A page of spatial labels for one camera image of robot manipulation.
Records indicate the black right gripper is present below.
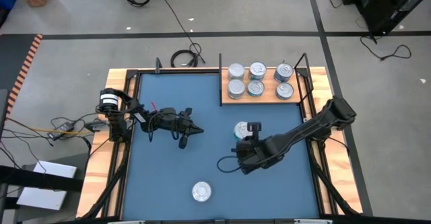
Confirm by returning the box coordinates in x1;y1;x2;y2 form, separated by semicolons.
231;122;280;175

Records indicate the black power adapter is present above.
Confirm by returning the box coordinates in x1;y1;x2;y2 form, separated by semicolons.
46;121;77;141

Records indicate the yellow floor cable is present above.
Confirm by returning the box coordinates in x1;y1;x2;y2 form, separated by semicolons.
5;116;98;135

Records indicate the wooden shelf board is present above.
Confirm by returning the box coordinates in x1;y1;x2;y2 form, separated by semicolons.
221;68;302;104

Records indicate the black computer tower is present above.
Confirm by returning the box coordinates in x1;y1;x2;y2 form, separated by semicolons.
338;0;431;35

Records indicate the black table frame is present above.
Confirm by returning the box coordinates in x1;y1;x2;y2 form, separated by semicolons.
77;57;363;224

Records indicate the black right camera cable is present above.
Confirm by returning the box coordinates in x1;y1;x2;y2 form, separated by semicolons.
215;155;242;174

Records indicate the black floor mat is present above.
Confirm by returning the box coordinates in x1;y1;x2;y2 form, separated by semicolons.
0;34;38;90

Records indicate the green white label seafood can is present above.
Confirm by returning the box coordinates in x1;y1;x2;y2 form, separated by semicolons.
246;79;266;98
227;62;246;82
226;79;246;100

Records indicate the teal label seafood can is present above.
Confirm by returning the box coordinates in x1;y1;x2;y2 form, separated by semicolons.
248;61;267;81
233;121;253;141

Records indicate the blue table mat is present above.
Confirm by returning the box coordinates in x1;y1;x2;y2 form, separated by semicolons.
121;72;320;220

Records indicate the black metal shelf frame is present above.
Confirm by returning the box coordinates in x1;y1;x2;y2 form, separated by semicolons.
218;52;317;107

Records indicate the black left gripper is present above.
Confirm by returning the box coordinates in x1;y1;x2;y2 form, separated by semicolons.
150;106;205;150

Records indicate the white flat box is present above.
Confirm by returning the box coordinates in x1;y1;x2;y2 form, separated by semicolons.
15;159;78;211

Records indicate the blue label seafood can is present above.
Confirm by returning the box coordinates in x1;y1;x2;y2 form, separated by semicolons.
273;62;295;83
275;81;295;101
191;181;213;203

